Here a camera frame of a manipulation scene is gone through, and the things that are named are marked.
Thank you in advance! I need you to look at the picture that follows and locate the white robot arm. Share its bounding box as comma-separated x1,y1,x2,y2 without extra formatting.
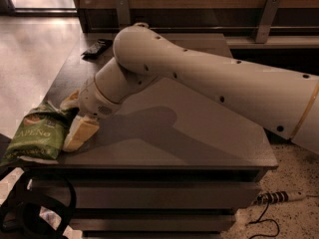
61,24,319,153

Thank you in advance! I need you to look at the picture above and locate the black power cable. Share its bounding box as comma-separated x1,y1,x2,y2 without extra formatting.
248,199,281,239

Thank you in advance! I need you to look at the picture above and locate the white power strip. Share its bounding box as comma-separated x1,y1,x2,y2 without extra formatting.
254,191,306,205

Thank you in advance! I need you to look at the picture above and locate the black snack bar wrapper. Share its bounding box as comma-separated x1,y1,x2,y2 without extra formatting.
82,39,113,59

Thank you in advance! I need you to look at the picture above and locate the green soda can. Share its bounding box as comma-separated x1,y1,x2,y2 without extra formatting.
134,22,150,28

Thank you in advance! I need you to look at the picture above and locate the wooden wall shelf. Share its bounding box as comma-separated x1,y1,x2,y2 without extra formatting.
73,0,319,49

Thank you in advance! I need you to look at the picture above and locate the grey drawer cabinet table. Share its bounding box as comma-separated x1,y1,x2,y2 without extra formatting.
6,33,279,239

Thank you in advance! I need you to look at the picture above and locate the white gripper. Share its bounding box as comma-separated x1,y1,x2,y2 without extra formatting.
60,77,121,152

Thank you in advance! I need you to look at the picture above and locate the right metal bracket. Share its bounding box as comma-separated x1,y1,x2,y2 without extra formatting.
254,0,281,44

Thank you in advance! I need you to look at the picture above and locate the left metal bracket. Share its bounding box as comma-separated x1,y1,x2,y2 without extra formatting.
116,0,131,29

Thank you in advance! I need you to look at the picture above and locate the green jalapeno chip bag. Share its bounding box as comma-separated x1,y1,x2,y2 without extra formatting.
1,102,79,165

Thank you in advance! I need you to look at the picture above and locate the metal bracket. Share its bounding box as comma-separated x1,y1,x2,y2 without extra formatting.
116,0,131,29
254,0,281,44

